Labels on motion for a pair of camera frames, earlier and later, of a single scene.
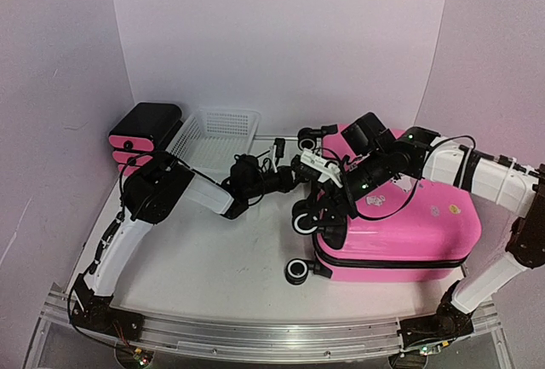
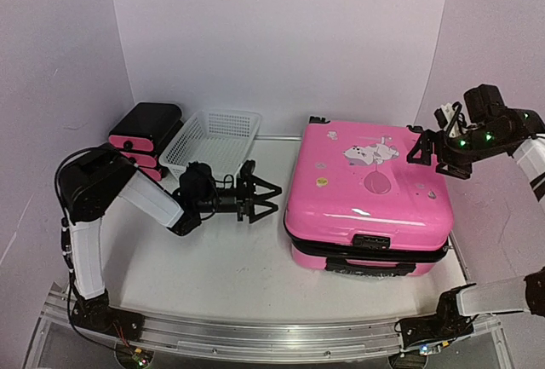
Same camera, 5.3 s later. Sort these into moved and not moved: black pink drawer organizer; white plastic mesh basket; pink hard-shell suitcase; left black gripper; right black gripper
Moved: pink hard-shell suitcase; left black gripper; right black gripper
Not moved: black pink drawer organizer; white plastic mesh basket
